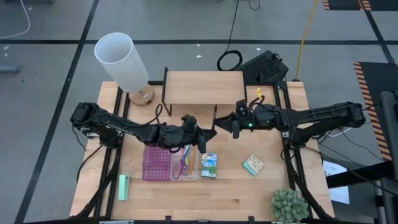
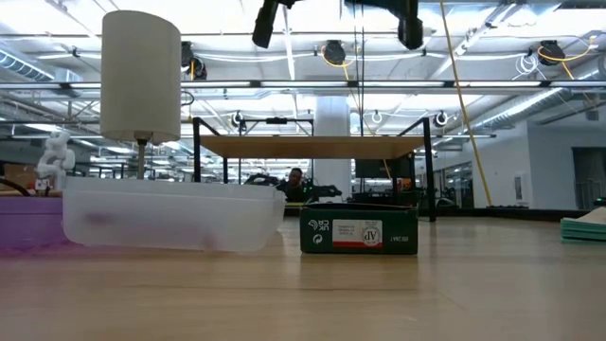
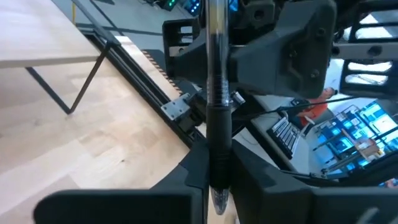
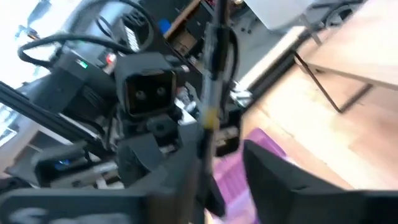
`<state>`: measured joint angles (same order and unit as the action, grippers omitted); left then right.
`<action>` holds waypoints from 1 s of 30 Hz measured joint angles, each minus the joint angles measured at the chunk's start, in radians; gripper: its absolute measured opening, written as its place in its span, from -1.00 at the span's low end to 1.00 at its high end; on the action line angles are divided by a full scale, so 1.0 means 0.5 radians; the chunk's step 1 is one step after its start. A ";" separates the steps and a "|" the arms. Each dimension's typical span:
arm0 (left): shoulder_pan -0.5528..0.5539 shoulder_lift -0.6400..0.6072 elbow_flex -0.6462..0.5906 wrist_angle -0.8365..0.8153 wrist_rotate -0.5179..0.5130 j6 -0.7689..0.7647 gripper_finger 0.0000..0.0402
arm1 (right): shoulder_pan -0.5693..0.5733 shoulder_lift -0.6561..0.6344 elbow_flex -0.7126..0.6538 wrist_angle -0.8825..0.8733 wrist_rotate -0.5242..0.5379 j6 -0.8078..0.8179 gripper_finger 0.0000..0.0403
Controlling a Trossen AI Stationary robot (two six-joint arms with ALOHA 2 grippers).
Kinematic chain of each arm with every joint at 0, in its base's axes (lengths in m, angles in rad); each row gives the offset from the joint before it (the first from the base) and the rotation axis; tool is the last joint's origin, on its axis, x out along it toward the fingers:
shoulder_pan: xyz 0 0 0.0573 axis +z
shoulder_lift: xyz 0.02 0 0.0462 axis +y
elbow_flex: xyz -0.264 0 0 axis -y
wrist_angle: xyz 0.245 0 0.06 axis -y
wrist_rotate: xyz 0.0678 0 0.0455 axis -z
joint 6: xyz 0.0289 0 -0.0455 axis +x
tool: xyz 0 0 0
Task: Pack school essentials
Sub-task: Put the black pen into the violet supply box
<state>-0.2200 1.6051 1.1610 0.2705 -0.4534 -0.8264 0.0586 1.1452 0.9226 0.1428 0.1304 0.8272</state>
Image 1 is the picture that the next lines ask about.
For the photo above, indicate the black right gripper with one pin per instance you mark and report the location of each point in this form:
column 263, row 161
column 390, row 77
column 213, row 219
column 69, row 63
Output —
column 264, row 118

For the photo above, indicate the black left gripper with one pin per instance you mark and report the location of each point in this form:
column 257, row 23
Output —
column 177, row 137

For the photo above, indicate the green crayon box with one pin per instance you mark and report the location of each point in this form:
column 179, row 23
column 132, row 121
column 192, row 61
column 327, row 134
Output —
column 209, row 166

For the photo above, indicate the teal sticky note pad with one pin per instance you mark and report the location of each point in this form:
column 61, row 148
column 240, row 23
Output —
column 253, row 165

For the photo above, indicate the purple-lidded clear pencil case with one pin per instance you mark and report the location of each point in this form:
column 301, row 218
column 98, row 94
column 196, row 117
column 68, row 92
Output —
column 157, row 165

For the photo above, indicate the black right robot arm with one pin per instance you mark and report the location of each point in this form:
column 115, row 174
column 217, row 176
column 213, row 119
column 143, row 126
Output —
column 326, row 115

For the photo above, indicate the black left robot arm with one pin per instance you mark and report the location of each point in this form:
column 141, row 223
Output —
column 118, row 126

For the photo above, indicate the wooden shelf riser black legs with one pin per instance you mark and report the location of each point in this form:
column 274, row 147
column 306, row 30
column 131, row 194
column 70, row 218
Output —
column 203, row 87

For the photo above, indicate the mint green eraser block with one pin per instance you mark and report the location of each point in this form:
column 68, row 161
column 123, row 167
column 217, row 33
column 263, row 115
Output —
column 123, row 186

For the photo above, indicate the green artificial plant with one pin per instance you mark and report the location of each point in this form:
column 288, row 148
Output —
column 289, row 207

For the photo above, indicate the white shade table lamp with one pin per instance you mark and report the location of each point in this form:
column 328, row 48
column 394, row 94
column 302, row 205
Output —
column 121, row 62

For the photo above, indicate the white printed sheet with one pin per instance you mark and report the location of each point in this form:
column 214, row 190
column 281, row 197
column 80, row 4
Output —
column 334, row 168

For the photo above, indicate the black orange hazard striped mat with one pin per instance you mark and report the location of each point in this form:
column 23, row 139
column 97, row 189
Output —
column 342, row 3
column 373, row 81

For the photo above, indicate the grey metal stand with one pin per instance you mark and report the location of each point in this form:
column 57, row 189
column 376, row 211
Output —
column 388, row 124

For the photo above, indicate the grey floor block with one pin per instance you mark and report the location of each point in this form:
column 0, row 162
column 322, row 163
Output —
column 8, row 68

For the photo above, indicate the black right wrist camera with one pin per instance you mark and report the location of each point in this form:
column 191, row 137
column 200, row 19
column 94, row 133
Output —
column 236, row 130

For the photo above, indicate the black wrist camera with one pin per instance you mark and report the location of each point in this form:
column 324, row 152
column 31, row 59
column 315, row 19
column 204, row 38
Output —
column 202, row 144
column 236, row 130

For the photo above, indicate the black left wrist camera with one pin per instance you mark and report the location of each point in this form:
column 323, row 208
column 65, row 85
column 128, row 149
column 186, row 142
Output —
column 202, row 144

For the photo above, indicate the black metal table frame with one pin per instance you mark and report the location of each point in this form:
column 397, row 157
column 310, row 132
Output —
column 110, row 202

